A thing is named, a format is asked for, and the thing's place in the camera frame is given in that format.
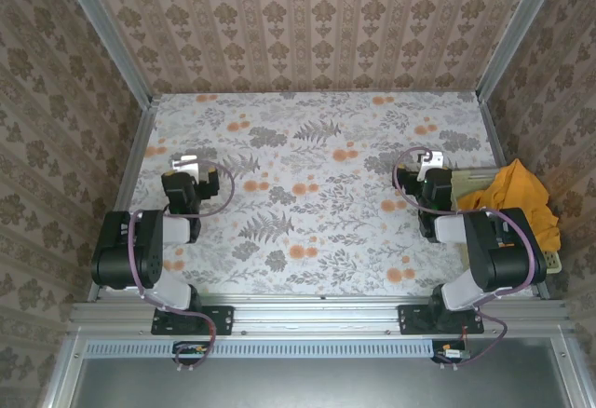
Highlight pale green plastic basket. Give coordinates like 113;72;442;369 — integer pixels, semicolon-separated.
449;167;563;274

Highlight small circuit board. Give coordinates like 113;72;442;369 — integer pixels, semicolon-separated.
172;341;210;365
431;340;469;365

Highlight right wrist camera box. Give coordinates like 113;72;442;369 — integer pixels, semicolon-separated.
417;149;447;170

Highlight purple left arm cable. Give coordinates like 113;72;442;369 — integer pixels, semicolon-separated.
128;159;236;373

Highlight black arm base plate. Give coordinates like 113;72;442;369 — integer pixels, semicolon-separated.
399;304;485;336
151;305;235;337

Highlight aluminium mounting rail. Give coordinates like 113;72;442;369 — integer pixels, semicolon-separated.
68;294;573;335

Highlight aluminium frame post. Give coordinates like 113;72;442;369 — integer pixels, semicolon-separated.
54;0;154;107
477;0;567;102

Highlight orange t-shirt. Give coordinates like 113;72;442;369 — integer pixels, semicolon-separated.
458;158;561;253

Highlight aluminium table side rail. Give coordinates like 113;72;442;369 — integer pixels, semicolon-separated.
479;98;551;300
87;99;162;302

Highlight grey slotted cable duct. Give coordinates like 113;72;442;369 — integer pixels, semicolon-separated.
86;338;435;360

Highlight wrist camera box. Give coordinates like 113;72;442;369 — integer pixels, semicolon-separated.
417;149;447;170
169;155;202;172

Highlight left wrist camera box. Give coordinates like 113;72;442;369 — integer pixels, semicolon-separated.
169;155;202;172

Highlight floral table cover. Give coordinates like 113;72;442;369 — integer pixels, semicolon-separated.
100;90;536;297

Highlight grey metal panel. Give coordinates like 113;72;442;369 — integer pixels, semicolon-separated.
46;336;596;408

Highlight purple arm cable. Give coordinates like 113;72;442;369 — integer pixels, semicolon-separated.
128;159;236;373
393;146;537;370

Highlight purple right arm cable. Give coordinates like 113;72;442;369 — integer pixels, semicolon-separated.
393;146;537;370

